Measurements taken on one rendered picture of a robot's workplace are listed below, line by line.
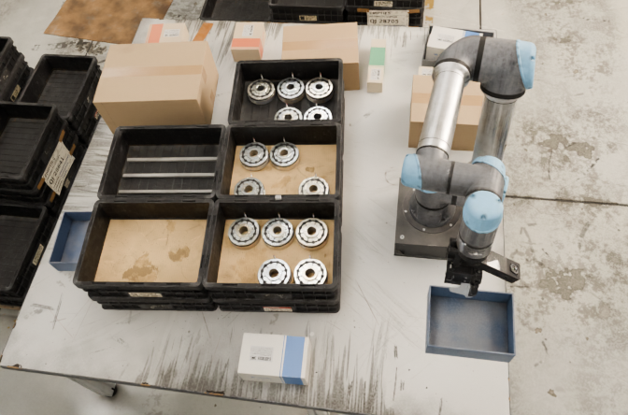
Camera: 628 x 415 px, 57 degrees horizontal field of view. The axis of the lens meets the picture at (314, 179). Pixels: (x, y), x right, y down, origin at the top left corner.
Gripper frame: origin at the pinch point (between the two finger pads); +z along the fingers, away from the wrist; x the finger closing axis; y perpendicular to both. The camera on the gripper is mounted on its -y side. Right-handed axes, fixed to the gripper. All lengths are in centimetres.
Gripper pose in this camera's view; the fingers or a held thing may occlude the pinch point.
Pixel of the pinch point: (470, 292)
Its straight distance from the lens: 148.8
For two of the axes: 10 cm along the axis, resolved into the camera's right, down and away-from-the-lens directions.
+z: 0.6, 6.4, 7.7
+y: -9.8, -1.0, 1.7
